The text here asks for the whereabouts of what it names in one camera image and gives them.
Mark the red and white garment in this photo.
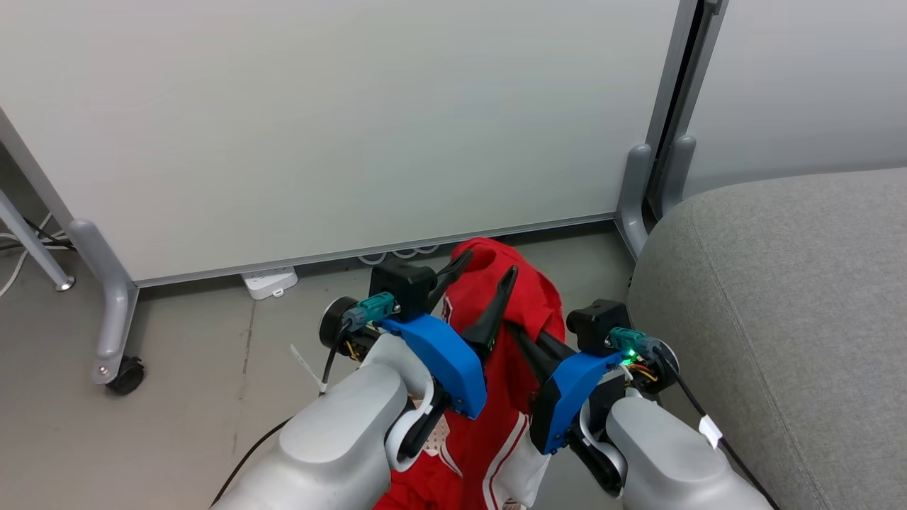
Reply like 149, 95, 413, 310
373, 237, 568, 510

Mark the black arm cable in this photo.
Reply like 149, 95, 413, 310
608, 327, 783, 510
211, 292, 396, 509

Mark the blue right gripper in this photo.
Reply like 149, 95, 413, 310
506, 322, 626, 456

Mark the grey metal table leg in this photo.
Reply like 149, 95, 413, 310
0, 187, 77, 293

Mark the white looped cable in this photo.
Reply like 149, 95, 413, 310
356, 244, 441, 267

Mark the large white partition panel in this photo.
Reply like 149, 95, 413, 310
0, 0, 704, 288

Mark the grey partition leg with caster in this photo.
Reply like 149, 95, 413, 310
68, 218, 147, 397

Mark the white power strip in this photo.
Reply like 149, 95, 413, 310
240, 266, 300, 301

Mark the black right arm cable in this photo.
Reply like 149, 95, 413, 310
608, 327, 783, 510

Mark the white zip tie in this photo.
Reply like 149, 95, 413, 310
290, 344, 328, 395

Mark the grey fabric sofa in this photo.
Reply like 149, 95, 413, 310
626, 167, 907, 510

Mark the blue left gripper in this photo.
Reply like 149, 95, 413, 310
381, 249, 519, 429

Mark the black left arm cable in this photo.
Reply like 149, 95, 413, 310
211, 292, 396, 509

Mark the floor cables bundle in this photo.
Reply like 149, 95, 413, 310
0, 211, 77, 300

